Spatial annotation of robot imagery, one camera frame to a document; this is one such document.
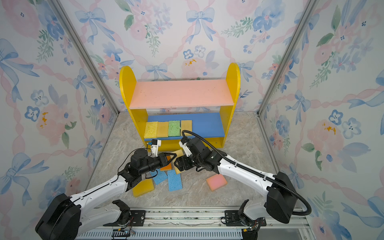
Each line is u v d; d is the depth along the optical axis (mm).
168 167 733
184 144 691
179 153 791
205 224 732
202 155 586
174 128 903
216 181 855
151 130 900
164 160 712
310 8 690
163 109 1220
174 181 856
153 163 689
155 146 742
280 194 404
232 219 732
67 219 403
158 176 719
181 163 675
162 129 909
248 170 468
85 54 859
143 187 801
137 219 737
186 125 925
